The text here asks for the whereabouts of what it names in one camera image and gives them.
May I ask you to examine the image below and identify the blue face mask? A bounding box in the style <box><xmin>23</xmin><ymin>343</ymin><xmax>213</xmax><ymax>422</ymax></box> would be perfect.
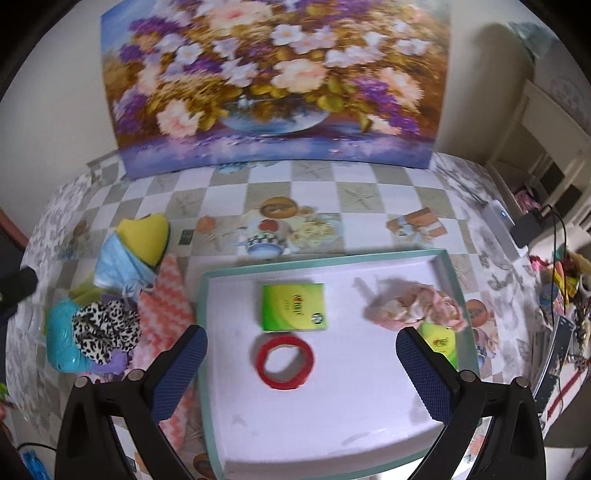
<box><xmin>93</xmin><ymin>231</ymin><xmax>160</xmax><ymax>296</ymax></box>

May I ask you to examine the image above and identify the dark cabinet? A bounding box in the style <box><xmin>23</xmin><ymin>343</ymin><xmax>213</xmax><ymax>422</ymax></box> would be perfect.
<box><xmin>0</xmin><ymin>208</ymin><xmax>31</xmax><ymax>273</ymax></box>

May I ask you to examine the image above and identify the flower painting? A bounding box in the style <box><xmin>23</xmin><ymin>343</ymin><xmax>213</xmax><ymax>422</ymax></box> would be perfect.
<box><xmin>100</xmin><ymin>0</ymin><xmax>452</xmax><ymax>178</ymax></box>

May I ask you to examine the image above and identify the white storage box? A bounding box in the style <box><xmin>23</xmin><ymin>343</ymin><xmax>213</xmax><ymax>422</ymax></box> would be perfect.
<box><xmin>508</xmin><ymin>21</ymin><xmax>591</xmax><ymax>121</ymax></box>

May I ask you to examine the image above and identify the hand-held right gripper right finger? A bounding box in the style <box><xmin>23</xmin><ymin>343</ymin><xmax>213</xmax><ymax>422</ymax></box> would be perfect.
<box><xmin>396</xmin><ymin>326</ymin><xmax>548</xmax><ymax>480</ymax></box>

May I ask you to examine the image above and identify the leopard print scrunchie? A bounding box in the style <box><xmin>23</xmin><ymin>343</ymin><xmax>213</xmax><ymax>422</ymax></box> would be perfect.
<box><xmin>73</xmin><ymin>300</ymin><xmax>141</xmax><ymax>365</ymax></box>

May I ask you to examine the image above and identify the pile of colourful clutter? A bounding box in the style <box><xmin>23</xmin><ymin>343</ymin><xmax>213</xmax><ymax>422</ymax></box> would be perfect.
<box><xmin>529</xmin><ymin>240</ymin><xmax>591</xmax><ymax>370</ymax></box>

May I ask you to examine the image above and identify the blue plastic glove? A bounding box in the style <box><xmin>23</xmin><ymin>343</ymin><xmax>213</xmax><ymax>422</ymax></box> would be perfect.
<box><xmin>21</xmin><ymin>448</ymin><xmax>47</xmax><ymax>480</ymax></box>

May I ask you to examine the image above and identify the small green tissue packet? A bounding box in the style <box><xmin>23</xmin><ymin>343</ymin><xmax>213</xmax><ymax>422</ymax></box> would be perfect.
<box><xmin>418</xmin><ymin>322</ymin><xmax>459</xmax><ymax>367</ymax></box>

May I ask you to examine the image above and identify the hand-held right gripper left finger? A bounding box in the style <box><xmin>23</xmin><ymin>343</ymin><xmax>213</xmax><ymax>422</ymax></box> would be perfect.
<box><xmin>55</xmin><ymin>324</ymin><xmax>208</xmax><ymax>480</ymax></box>

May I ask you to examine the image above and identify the grey floral tablecloth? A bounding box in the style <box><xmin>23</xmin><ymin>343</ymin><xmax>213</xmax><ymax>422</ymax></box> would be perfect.
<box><xmin>9</xmin><ymin>152</ymin><xmax>546</xmax><ymax>416</ymax></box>

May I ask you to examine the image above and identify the yellow-green cloth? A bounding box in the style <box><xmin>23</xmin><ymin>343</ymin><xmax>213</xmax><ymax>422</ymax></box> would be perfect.
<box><xmin>69</xmin><ymin>281</ymin><xmax>125</xmax><ymax>308</ymax></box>

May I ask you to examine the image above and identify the teal tray with white inside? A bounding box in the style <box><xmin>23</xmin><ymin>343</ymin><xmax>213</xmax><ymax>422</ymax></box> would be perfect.
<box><xmin>196</xmin><ymin>248</ymin><xmax>481</xmax><ymax>480</ymax></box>

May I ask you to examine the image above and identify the black power adapter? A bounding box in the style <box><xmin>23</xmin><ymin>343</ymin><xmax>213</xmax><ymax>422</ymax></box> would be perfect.
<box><xmin>510</xmin><ymin>210</ymin><xmax>552</xmax><ymax>247</ymax></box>

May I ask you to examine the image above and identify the pink wavy striped towel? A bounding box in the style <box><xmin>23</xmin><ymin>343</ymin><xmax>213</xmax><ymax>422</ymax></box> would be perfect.
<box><xmin>124</xmin><ymin>253</ymin><xmax>204</xmax><ymax>455</ymax></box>

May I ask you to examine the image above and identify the yellow sponge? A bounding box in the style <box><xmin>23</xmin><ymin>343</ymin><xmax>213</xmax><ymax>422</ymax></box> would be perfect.
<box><xmin>115</xmin><ymin>213</ymin><xmax>171</xmax><ymax>268</ymax></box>

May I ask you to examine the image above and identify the pink floral cloth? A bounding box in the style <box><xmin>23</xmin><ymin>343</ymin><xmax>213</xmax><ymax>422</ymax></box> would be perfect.
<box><xmin>353</xmin><ymin>276</ymin><xmax>467</xmax><ymax>332</ymax></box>

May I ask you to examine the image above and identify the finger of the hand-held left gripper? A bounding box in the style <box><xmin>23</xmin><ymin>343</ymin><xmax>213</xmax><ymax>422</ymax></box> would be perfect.
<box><xmin>0</xmin><ymin>267</ymin><xmax>38</xmax><ymax>308</ymax></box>

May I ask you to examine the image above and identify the teal plastic box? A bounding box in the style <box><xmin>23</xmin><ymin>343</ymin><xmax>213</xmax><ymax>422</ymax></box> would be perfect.
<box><xmin>44</xmin><ymin>298</ymin><xmax>100</xmax><ymax>374</ymax></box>

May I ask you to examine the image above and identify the red tape roll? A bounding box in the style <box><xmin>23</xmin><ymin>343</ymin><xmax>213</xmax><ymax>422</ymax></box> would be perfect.
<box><xmin>256</xmin><ymin>335</ymin><xmax>315</xmax><ymax>390</ymax></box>

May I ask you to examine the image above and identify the white power strip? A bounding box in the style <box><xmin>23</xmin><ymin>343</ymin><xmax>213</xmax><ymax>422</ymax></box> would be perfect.
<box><xmin>482</xmin><ymin>199</ymin><xmax>529</xmax><ymax>259</ymax></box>

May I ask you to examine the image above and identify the black cable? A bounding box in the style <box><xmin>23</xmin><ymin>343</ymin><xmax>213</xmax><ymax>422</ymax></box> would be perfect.
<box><xmin>542</xmin><ymin>203</ymin><xmax>571</xmax><ymax>287</ymax></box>

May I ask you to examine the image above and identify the purple cloth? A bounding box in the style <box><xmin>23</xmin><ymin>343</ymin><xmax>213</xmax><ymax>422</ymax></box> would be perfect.
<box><xmin>90</xmin><ymin>348</ymin><xmax>134</xmax><ymax>377</ymax></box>

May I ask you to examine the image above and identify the white shelf unit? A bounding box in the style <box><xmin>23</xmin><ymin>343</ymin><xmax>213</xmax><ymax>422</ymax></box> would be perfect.
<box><xmin>482</xmin><ymin>78</ymin><xmax>591</xmax><ymax>232</ymax></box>

